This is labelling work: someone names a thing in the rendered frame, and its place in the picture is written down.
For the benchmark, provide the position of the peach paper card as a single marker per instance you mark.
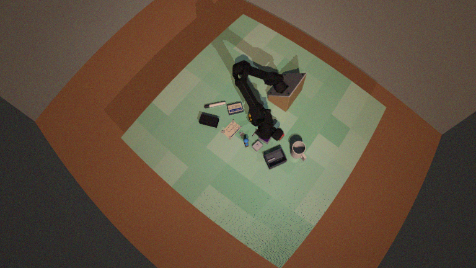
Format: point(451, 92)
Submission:
point(231, 129)

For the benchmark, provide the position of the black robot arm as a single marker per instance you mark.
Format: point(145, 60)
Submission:
point(256, 109)

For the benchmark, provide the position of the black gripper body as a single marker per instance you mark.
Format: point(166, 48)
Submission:
point(276, 134)

